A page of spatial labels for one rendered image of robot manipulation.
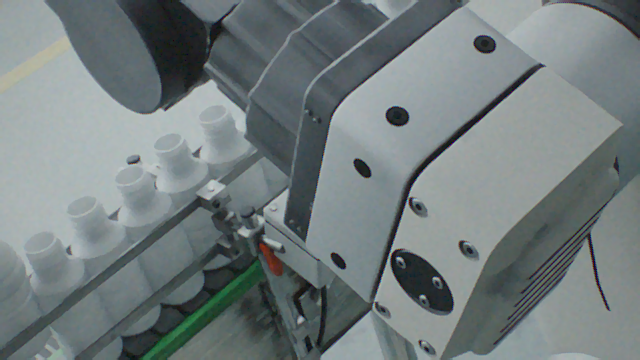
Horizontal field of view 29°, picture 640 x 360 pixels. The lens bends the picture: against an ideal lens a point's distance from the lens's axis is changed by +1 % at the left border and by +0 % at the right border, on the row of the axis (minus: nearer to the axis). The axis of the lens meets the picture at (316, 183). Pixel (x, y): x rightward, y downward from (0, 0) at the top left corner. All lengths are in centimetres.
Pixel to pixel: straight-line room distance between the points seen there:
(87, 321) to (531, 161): 86
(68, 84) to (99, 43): 349
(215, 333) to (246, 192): 16
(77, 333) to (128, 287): 7
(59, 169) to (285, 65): 316
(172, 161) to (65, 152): 244
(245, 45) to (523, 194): 15
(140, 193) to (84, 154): 241
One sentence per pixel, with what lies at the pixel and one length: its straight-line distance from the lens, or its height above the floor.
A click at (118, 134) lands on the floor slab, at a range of 374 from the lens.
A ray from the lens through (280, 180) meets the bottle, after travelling 143.
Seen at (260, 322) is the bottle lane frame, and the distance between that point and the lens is 143.
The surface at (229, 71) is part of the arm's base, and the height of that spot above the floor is 158.
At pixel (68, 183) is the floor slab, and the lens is 362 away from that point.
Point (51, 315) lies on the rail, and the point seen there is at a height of 111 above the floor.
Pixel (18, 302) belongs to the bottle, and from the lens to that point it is 126.
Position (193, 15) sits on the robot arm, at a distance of 57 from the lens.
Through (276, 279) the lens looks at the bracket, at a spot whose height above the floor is 102.
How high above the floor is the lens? 185
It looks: 35 degrees down
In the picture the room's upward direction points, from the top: 19 degrees counter-clockwise
